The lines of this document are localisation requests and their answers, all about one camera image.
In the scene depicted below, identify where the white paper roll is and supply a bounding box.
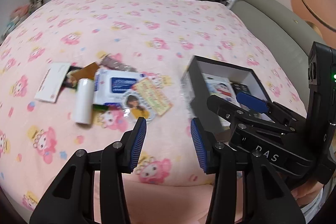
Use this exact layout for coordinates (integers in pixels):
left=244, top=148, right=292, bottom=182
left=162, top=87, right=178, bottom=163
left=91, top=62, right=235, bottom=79
left=73, top=78, right=94, bottom=125

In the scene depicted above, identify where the grey padded headboard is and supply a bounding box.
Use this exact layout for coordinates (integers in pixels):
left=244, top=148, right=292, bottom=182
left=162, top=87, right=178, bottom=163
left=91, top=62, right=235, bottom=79
left=229, top=0, right=336, bottom=115

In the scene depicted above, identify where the dark photo card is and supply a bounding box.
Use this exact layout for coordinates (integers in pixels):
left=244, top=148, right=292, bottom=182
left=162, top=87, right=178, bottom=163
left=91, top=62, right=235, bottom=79
left=62, top=66, right=82, bottom=90

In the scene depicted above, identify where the wet wipes pack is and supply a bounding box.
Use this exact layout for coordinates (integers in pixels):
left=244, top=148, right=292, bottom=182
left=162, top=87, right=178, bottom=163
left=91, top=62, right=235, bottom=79
left=92, top=68, right=144, bottom=106

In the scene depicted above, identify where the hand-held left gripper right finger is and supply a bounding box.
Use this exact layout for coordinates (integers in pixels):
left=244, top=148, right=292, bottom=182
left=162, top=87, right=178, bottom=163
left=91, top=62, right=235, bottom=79
left=190, top=118, right=306, bottom=224

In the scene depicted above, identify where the dark cardboard box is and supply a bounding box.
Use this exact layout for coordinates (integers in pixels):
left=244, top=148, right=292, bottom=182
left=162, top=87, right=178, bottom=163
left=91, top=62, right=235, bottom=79
left=181, top=55, right=274, bottom=142

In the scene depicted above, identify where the pink fluffy garment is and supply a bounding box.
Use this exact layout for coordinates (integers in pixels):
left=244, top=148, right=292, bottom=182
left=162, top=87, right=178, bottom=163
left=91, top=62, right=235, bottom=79
left=89, top=168, right=250, bottom=224

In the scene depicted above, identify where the clear plastic wrap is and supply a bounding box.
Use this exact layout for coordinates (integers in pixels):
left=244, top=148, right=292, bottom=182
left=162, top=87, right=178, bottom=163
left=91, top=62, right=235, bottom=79
left=180, top=76, right=195, bottom=110

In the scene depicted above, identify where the small tube with black cap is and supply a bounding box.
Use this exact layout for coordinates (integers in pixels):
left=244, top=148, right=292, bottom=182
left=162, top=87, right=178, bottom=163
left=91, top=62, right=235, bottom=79
left=100, top=55, right=130, bottom=71

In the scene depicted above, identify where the person's right forearm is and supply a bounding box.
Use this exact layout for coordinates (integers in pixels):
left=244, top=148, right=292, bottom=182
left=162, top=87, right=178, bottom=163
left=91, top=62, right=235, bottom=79
left=291, top=181, right=325, bottom=214

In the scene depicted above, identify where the wooden comb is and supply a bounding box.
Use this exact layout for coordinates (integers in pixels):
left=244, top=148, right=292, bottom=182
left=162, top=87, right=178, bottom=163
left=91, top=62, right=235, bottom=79
left=71, top=63, right=99, bottom=81

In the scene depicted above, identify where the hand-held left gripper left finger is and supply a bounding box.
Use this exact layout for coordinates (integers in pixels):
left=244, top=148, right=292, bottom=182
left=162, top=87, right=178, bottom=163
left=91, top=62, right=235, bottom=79
left=29, top=117, right=147, bottom=224

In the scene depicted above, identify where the dark holographic booklet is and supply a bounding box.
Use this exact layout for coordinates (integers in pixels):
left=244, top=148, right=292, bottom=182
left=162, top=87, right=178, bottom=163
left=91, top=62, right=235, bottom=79
left=231, top=82, right=253, bottom=95

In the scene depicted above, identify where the pink bundle on floor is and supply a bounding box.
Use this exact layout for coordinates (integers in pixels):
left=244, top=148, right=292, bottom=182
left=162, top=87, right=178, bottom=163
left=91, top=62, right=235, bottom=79
left=10, top=4, right=30, bottom=20

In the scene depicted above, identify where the yellow patterned card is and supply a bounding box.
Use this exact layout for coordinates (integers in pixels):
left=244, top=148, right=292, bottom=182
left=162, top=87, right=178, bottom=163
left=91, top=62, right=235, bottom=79
left=131, top=77, right=174, bottom=117

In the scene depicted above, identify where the acrylic character stand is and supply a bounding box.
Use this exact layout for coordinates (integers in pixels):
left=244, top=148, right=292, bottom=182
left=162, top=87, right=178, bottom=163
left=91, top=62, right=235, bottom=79
left=122, top=90, right=156, bottom=123

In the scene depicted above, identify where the white flat envelope box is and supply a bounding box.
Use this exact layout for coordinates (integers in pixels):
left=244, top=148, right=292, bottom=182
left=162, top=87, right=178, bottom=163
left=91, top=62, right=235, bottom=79
left=34, top=63, right=71, bottom=103

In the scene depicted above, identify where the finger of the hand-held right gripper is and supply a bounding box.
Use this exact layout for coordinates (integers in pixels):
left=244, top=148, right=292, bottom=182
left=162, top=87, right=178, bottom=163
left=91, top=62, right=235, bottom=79
left=206, top=95, right=297, bottom=133
left=236, top=92, right=309, bottom=127

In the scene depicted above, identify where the cartoon bead art kit bag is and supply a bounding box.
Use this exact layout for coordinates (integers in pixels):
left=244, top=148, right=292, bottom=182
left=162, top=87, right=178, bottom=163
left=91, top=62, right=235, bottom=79
left=204, top=78, right=237, bottom=109

